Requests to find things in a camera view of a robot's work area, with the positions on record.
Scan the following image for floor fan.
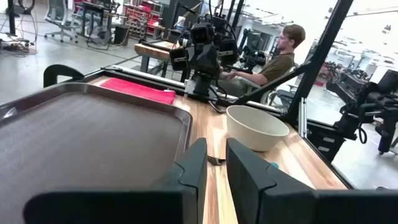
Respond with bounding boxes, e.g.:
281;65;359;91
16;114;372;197
88;24;113;47

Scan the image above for red parts bin shelf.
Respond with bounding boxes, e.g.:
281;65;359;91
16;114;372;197
123;2;164;40

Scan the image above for silver aluminium post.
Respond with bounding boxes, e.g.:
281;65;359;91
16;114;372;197
297;97;308;138

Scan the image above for fork with blue handle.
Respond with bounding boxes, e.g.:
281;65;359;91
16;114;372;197
207;154;280;169

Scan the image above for black box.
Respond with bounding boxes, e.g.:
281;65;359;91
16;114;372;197
113;25;130;46

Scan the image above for beige bowl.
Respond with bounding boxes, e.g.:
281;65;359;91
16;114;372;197
226;105;290;152

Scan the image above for brown plastic tray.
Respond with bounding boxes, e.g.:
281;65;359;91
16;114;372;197
0;82;193;224

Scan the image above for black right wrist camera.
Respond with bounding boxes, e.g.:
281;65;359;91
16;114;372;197
190;22;216;45

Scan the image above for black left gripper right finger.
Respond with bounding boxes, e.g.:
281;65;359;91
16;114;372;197
226;138;398;224

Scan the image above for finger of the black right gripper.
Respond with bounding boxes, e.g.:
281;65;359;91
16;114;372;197
192;45;208;78
205;45;220;79

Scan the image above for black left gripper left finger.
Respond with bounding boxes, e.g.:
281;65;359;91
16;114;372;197
23;138;208;224

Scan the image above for person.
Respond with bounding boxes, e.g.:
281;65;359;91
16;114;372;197
217;24;307;98

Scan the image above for wooden workbench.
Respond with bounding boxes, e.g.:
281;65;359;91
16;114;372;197
134;39;187;78

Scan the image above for red cloth napkin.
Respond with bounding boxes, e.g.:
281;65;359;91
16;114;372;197
99;77;177;105

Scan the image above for grey office chair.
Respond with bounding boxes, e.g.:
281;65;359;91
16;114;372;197
43;0;81;44

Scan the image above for tangled floor cables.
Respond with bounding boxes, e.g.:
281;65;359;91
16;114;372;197
0;39;38;57

